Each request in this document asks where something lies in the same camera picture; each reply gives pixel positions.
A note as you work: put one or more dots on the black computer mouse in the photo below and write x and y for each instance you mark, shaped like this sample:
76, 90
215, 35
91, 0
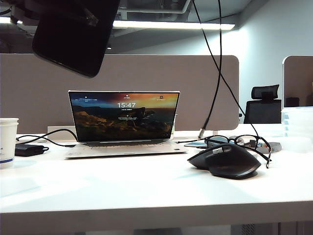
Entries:
227, 164

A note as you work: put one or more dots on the wide brown desk partition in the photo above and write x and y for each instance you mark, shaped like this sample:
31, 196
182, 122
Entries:
36, 98

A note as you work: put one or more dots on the black smartphone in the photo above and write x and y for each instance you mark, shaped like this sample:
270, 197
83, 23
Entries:
73, 49

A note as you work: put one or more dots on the silver laptop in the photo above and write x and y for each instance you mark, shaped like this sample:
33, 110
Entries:
122, 117

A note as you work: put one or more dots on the white partition bracket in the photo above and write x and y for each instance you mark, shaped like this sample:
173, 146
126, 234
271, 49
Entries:
215, 133

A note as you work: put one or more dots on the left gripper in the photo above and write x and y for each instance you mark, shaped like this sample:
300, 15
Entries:
22, 12

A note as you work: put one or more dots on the black mesh office chair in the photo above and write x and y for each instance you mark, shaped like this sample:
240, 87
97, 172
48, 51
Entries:
262, 112

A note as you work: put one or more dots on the long ceiling light strip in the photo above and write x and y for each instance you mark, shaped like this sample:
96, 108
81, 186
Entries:
159, 24

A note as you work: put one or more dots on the black power adapter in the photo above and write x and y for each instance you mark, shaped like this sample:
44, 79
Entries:
28, 150

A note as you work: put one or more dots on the narrow brown desk partition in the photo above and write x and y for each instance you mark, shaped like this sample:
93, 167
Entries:
298, 78

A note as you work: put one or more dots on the white paper cup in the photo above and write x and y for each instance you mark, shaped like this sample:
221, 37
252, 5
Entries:
7, 142

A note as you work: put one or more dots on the white desk socket box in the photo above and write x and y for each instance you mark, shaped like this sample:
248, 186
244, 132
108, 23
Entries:
61, 136

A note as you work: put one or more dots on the translucent plastic storage boxes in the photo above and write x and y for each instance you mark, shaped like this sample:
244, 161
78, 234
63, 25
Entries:
298, 122

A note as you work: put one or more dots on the small black box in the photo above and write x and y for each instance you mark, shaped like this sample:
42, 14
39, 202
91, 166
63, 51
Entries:
292, 102

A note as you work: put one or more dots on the black-framed eyeglasses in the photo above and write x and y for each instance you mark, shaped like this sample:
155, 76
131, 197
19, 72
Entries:
234, 139

